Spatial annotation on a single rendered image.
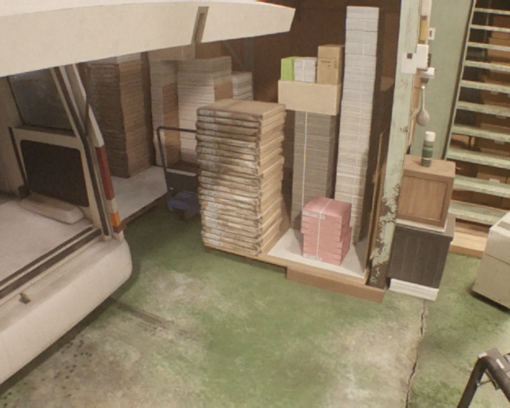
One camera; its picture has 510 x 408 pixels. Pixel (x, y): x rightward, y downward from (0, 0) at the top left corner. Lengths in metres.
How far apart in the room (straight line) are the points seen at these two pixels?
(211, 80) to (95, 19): 3.76
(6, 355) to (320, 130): 2.34
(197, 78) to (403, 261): 2.81
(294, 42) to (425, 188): 4.82
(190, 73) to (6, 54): 3.99
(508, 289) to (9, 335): 2.81
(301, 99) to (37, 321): 2.17
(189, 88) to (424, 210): 2.86
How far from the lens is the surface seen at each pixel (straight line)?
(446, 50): 3.27
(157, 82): 4.54
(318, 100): 2.99
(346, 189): 3.11
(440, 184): 2.61
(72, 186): 2.52
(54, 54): 0.69
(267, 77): 7.30
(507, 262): 2.91
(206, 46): 4.46
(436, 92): 3.30
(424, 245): 2.78
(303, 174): 3.17
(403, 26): 2.38
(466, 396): 1.64
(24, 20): 0.64
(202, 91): 4.51
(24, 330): 2.07
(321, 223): 2.86
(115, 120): 4.39
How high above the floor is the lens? 1.72
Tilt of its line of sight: 25 degrees down
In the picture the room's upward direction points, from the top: straight up
